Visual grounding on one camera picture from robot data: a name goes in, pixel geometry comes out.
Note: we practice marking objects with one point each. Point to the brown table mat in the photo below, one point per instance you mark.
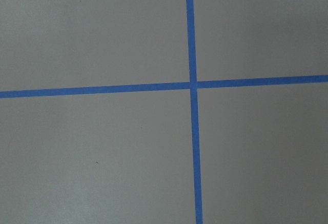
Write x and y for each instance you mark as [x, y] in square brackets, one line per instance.
[127, 157]

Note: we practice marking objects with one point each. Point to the blue tape line crosswise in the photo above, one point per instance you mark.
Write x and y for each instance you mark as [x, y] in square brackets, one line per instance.
[167, 86]

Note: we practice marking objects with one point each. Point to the blue tape line lengthwise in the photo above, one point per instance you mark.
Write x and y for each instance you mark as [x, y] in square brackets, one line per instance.
[194, 111]

